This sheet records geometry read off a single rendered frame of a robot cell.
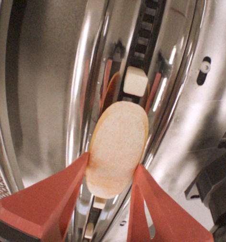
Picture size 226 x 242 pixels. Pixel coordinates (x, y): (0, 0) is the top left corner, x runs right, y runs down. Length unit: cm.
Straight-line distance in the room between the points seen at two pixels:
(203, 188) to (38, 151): 22
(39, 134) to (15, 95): 6
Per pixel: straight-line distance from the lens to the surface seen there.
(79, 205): 24
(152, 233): 33
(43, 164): 24
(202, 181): 21
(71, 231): 33
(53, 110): 18
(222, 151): 20
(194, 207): 33
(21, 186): 21
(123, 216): 23
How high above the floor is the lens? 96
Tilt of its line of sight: 61 degrees down
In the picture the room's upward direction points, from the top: 169 degrees counter-clockwise
